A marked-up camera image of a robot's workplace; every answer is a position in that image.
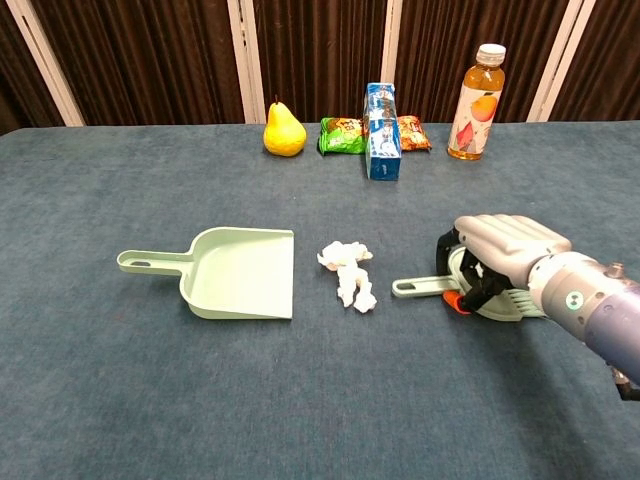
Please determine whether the white paper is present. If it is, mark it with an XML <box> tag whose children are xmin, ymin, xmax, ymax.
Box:
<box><xmin>316</xmin><ymin>240</ymin><xmax>375</xmax><ymax>272</ymax></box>

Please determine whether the yellow pear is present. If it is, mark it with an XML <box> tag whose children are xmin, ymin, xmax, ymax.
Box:
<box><xmin>263</xmin><ymin>95</ymin><xmax>308</xmax><ymax>158</ymax></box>

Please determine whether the mint green plastic dustpan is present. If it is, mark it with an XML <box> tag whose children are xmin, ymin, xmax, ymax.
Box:
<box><xmin>116</xmin><ymin>227</ymin><xmax>295</xmax><ymax>321</ymax></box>

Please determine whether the white frame post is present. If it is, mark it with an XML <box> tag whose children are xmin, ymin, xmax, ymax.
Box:
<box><xmin>226</xmin><ymin>0</ymin><xmax>267</xmax><ymax>125</ymax></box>
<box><xmin>379</xmin><ymin>0</ymin><xmax>419</xmax><ymax>119</ymax></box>
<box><xmin>526</xmin><ymin>0</ymin><xmax>597</xmax><ymax>124</ymax></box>
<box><xmin>4</xmin><ymin>0</ymin><xmax>87</xmax><ymax>128</ymax></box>

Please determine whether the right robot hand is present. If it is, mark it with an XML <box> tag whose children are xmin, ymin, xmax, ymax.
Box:
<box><xmin>434</xmin><ymin>214</ymin><xmax>574</xmax><ymax>317</ymax></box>

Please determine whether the green snack packet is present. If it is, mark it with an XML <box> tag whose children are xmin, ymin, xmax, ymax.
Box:
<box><xmin>317</xmin><ymin>116</ymin><xmax>367</xmax><ymax>157</ymax></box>

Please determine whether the orange juice bottle white cap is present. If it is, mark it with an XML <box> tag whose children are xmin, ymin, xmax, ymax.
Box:
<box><xmin>446</xmin><ymin>43</ymin><xmax>507</xmax><ymax>162</ymax></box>

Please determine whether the blue rectangular carton box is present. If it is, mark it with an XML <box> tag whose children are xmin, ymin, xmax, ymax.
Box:
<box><xmin>362</xmin><ymin>82</ymin><xmax>404</xmax><ymax>182</ymax></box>

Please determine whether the mint green hand brush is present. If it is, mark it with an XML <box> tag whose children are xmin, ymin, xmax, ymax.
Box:
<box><xmin>391</xmin><ymin>244</ymin><xmax>554</xmax><ymax>323</ymax></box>

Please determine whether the orange red snack packet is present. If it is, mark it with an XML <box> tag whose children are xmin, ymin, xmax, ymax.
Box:
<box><xmin>397</xmin><ymin>114</ymin><xmax>433</xmax><ymax>153</ymax></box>

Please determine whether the dark brown curtain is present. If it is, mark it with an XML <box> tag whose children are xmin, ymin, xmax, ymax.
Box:
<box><xmin>0</xmin><ymin>0</ymin><xmax>640</xmax><ymax>137</ymax></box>

